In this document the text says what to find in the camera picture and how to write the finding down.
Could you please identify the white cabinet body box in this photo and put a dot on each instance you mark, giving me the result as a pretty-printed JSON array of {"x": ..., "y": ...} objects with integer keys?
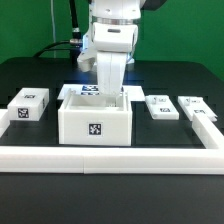
[{"x": 95, "y": 120}]

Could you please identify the white cabinet top block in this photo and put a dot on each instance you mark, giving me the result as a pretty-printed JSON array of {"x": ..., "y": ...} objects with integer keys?
[{"x": 29, "y": 104}]

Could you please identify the white cabinet door panel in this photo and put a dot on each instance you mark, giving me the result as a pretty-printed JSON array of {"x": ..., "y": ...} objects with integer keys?
[
  {"x": 193, "y": 104},
  {"x": 161, "y": 107}
]

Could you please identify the white marker sheet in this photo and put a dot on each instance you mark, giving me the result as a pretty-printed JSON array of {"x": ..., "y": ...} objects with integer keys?
[{"x": 135, "y": 93}]

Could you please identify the white L-shaped obstacle frame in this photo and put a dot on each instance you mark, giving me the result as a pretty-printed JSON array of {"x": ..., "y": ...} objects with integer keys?
[{"x": 208, "y": 160}]

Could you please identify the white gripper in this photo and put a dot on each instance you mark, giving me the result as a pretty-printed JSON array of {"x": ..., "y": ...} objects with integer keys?
[{"x": 113, "y": 44}]

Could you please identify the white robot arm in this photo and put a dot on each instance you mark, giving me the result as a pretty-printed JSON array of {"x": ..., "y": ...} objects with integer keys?
[{"x": 117, "y": 12}]

